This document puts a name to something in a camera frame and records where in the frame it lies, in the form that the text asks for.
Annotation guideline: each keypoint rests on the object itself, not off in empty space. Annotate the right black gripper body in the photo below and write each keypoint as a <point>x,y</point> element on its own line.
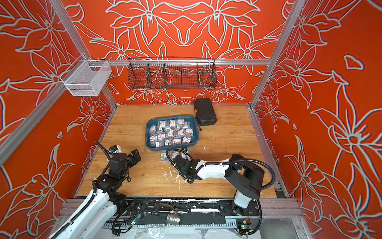
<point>183,171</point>

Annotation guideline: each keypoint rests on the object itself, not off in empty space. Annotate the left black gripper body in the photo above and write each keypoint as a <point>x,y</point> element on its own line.
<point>130,162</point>

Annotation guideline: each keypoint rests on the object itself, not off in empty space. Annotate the removed paper clip box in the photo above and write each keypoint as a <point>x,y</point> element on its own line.
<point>173,154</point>
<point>163,156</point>

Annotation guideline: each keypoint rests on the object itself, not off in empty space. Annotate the blue plastic storage tray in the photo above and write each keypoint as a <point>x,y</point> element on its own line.
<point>160,139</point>

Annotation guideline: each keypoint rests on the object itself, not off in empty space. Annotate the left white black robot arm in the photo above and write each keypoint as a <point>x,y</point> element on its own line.
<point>104,200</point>

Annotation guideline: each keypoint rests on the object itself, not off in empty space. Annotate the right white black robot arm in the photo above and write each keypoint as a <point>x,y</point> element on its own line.
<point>248,176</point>

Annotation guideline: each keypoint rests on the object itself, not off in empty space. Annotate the paper clip box front right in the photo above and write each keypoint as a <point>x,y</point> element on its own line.
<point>186,140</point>

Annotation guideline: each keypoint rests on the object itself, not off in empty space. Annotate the paper clip box front left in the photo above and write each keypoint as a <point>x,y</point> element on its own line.
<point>177,140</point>

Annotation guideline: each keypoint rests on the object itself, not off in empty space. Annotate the black tool case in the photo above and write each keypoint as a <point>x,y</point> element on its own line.
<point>204,111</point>

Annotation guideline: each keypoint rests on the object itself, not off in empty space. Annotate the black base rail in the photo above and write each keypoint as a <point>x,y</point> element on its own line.
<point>199,212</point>

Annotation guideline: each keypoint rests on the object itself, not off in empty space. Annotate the white wire wall basket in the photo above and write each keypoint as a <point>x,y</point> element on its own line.
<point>85,78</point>

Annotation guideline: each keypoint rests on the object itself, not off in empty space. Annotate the black wire wall basket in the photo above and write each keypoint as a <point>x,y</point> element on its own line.
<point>172,73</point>

